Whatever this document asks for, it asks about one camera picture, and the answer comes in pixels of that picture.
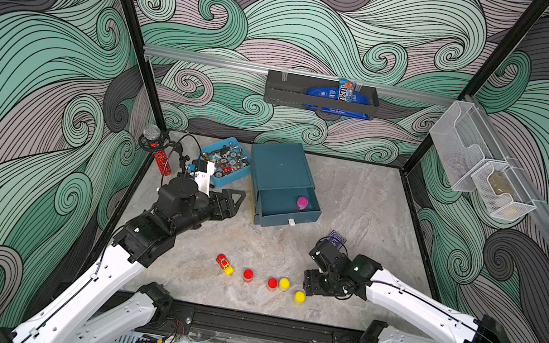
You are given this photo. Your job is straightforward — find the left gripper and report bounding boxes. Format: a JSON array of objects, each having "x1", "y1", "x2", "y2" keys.
[{"x1": 167, "y1": 178, "x2": 242, "y2": 247}]

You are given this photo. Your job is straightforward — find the yellow paint can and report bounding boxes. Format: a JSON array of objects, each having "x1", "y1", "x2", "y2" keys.
[
  {"x1": 278, "y1": 278, "x2": 291, "y2": 291},
  {"x1": 293, "y1": 291, "x2": 306, "y2": 306}
]

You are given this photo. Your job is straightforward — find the red paint can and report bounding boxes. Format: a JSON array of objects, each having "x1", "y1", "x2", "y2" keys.
[
  {"x1": 266, "y1": 278, "x2": 279, "y2": 291},
  {"x1": 242, "y1": 269, "x2": 255, "y2": 283}
]

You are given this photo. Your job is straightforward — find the teal drawer cabinet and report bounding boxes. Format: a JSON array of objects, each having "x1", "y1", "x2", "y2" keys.
[{"x1": 250, "y1": 143, "x2": 322, "y2": 228}]

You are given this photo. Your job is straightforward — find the magenta paint can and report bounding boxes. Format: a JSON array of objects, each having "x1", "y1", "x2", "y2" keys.
[{"x1": 296, "y1": 196, "x2": 309, "y2": 211}]

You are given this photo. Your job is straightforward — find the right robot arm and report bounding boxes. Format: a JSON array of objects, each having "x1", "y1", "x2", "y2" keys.
[{"x1": 303, "y1": 237, "x2": 511, "y2": 343}]

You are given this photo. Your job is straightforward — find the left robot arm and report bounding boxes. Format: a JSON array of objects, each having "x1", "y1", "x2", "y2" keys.
[{"x1": 0, "y1": 175, "x2": 246, "y2": 343}]

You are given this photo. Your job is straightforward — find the blue playing card box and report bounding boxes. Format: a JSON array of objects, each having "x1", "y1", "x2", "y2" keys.
[{"x1": 327, "y1": 230, "x2": 346, "y2": 250}]

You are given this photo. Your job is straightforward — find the blue tray of trinkets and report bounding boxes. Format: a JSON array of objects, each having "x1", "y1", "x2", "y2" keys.
[{"x1": 202, "y1": 137, "x2": 252, "y2": 189}]

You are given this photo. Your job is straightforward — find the red yellow toy bulldozer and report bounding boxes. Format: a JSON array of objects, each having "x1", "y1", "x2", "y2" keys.
[{"x1": 216, "y1": 253, "x2": 234, "y2": 276}]

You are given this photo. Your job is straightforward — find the blue snack packet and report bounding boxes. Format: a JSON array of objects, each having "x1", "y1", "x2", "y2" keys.
[{"x1": 305, "y1": 79, "x2": 370, "y2": 120}]

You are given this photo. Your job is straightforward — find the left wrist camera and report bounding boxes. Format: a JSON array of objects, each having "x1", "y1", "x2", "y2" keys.
[{"x1": 191, "y1": 157, "x2": 215, "y2": 196}]

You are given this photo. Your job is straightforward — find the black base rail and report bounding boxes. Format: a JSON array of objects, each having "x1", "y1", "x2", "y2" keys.
[{"x1": 142, "y1": 300, "x2": 383, "y2": 343}]

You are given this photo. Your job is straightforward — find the black wall basket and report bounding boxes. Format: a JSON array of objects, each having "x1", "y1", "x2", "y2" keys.
[{"x1": 264, "y1": 70, "x2": 380, "y2": 120}]

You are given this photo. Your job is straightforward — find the clear large wall bin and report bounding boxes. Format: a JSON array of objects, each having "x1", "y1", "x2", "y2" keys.
[{"x1": 429, "y1": 100, "x2": 502, "y2": 193}]

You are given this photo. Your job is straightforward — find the clear small wall bin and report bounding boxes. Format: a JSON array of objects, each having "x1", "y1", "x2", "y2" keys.
[{"x1": 471, "y1": 160, "x2": 536, "y2": 222}]

